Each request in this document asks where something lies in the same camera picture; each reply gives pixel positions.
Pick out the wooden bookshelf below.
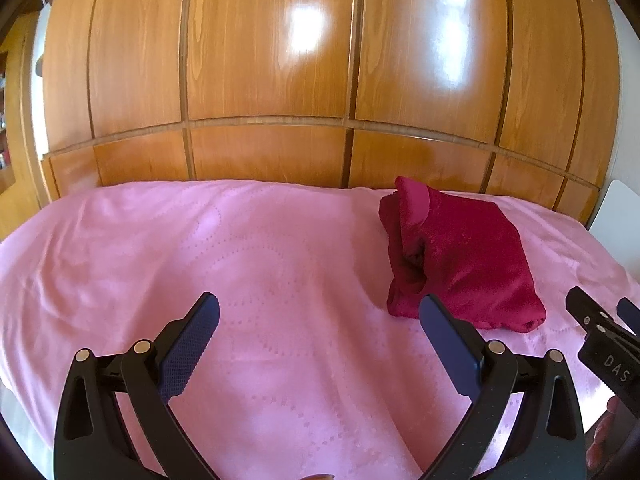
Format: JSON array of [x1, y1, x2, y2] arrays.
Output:
[[0, 12, 45, 203]]

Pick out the pink bed blanket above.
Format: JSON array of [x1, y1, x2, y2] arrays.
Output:
[[0, 179, 640, 480]]

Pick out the dark red cloth garment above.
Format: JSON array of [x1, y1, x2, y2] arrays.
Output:
[[378, 176, 547, 334]]

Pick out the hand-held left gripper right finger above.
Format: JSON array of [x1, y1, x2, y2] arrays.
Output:
[[419, 294, 587, 480]]

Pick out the wooden wardrobe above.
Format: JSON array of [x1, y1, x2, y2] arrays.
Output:
[[39, 0, 625, 227]]

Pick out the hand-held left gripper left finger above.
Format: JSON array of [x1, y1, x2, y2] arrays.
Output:
[[54, 291, 222, 480]]

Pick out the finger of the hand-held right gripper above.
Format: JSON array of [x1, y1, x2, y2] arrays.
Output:
[[565, 286, 617, 337], [616, 297, 640, 337]]

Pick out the person's right hand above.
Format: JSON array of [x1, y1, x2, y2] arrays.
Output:
[[585, 394, 627, 472]]

